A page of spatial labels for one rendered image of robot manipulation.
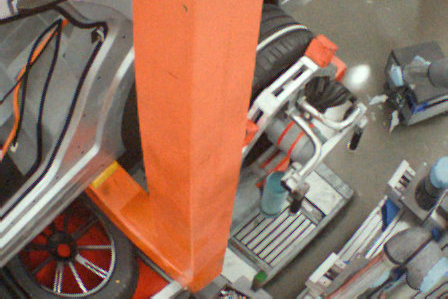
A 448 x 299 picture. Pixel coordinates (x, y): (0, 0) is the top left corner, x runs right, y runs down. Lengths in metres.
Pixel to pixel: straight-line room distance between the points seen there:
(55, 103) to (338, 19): 2.05
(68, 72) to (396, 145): 1.86
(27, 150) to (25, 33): 0.48
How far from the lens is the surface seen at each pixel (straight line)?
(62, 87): 2.34
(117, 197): 2.49
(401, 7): 4.14
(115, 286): 2.55
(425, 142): 3.58
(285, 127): 2.36
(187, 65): 1.12
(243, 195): 2.99
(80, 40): 2.28
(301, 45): 2.26
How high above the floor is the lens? 2.96
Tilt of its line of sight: 61 degrees down
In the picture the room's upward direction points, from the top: 5 degrees clockwise
